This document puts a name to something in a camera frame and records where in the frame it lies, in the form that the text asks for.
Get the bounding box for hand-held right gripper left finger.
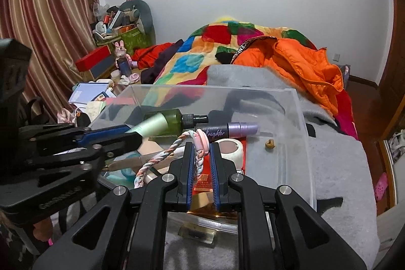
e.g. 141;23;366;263
32;142;195;270

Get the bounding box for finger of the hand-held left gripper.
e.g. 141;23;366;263
28;132;144;170
19;123;132;149

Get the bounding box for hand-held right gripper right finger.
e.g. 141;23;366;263
210;142;368;270

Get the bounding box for white tape roll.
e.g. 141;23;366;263
218;139;247;171

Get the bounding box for braided pink white hair band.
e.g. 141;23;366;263
133;129;209;190

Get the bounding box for clear plastic storage box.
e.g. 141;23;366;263
89;84;317;226

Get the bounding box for red packet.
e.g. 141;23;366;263
190;136;248;214

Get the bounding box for pale green paper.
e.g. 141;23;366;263
85;101;106;122

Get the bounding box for beige flat box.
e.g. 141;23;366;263
137;137;178;163

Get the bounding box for blue notebook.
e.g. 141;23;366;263
69;83;111;103

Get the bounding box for green pump bottle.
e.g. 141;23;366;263
144;109;209;137

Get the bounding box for purple spray bottle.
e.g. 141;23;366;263
202;121;260;141

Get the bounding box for amber rectangular bar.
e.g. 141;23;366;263
177;223;218;248

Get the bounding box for dark blue bottle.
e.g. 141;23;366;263
116;56;132;77

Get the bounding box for striped red gold curtain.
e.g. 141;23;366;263
0;0;108;119

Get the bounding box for red box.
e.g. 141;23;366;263
75;45;113;72

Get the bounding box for pink rabbit toy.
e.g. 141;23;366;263
114;40;127;58

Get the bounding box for dark purple garment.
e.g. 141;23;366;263
141;39;184;84

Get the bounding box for red orange garment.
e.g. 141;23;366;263
133;43;178;68

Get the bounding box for green gift bag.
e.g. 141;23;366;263
112;25;152;51

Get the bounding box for orange down jacket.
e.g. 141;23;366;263
234;37;345;119

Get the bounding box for colourful patchwork quilt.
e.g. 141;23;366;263
153;17;359;141

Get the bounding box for grey bag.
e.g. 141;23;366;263
340;64;351;90

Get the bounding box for pink clog shoe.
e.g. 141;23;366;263
374;172;388;201

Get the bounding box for white shoes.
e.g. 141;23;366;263
389;129;405;163

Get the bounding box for wooden wardrobe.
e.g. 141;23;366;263
364;0;405;217

